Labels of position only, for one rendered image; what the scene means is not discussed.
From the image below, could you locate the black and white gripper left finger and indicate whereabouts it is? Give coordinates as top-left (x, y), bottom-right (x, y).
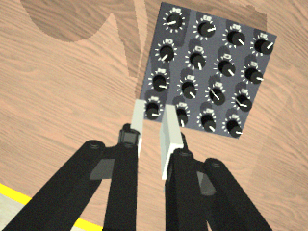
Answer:
top-left (2, 99), bottom-right (145, 231)

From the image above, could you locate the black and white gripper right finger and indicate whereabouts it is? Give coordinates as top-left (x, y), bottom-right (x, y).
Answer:
top-left (160, 104), bottom-right (272, 231)

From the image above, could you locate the grey knob box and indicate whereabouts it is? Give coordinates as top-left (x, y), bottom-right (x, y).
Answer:
top-left (140, 2), bottom-right (277, 139)

